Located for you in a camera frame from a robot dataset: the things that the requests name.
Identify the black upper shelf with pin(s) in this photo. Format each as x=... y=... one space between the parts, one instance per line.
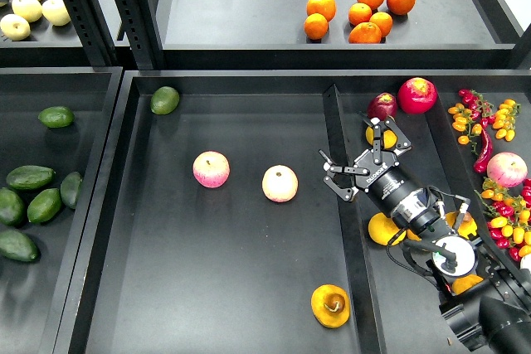
x=269 y=34

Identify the black shelf upright centre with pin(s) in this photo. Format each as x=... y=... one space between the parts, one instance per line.
x=138 y=19

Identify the orange far left lower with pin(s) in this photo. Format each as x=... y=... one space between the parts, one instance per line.
x=316 y=26

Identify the dark avocado far left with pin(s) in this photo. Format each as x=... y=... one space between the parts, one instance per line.
x=12 y=208

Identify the black left tray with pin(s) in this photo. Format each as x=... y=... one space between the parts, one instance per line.
x=33 y=295

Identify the yellow pear right bin middle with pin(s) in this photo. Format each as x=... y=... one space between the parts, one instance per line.
x=467 y=227

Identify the red chili pepper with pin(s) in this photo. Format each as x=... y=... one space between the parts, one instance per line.
x=485 y=153

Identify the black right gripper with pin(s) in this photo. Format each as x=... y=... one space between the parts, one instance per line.
x=377 y=172

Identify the orange front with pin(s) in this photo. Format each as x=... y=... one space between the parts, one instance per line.
x=365 y=33

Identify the orange right small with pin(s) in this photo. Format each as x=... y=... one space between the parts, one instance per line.
x=384 y=21

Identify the yellow pear right bin bottom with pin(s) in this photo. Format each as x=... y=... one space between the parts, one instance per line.
x=461 y=284

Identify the pale yellow pear middle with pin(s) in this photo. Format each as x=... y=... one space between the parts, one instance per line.
x=30 y=10

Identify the yellow pear right bin left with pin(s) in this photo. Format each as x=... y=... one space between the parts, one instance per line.
x=381 y=228

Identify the black centre bin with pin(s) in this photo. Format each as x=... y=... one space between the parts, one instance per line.
x=169 y=266

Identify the pale pink apple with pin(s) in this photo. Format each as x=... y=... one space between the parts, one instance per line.
x=280 y=183

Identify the dark red apple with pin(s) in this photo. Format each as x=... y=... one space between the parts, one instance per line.
x=382 y=106

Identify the pink red apple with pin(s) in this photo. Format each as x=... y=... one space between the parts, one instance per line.
x=211 y=169

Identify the upper cherry tomato bunch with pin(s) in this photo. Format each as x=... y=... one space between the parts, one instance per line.
x=474 y=116

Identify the pink apple right tray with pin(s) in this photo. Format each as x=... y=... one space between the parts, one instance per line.
x=507 y=169

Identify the black shelf upright left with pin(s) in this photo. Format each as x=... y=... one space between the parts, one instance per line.
x=92 y=29

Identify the cherry tomato bunch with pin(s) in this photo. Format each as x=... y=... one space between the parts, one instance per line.
x=474 y=116
x=507 y=217

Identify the dark avocado tray edge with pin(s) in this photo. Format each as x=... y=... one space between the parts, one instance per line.
x=70 y=188

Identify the pale yellow pear front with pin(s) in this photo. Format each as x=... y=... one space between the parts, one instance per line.
x=15 y=27

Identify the orange small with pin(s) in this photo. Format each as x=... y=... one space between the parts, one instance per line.
x=384 y=21
x=358 y=13

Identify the black shelf upright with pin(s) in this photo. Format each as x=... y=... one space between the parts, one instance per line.
x=92 y=29
x=138 y=19

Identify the dark green avocado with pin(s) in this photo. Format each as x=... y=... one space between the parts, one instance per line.
x=16 y=245

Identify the orange centre small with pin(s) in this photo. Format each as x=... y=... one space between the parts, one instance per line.
x=358 y=13

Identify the orange far left upper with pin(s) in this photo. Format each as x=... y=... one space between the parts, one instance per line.
x=326 y=8

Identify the dark avocado left tray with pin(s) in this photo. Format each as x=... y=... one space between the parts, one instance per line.
x=29 y=177

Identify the yellow pear bin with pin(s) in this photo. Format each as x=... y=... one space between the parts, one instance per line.
x=418 y=242
x=467 y=227
x=461 y=284
x=381 y=228

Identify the black bin divider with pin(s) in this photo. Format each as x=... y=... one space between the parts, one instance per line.
x=355 y=246

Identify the lower cherry tomato bunch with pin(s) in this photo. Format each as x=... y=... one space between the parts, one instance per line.
x=507 y=217

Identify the bright red apple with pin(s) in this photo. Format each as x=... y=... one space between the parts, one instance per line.
x=417 y=95

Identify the yellow pear under gripper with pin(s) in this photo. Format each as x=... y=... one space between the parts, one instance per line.
x=368 y=133

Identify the green avocado top of bin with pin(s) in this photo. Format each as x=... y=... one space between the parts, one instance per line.
x=164 y=100

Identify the pale yellow pear right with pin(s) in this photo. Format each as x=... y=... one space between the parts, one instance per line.
x=55 y=12

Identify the green avocado left tray top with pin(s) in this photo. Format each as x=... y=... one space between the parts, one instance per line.
x=55 y=117

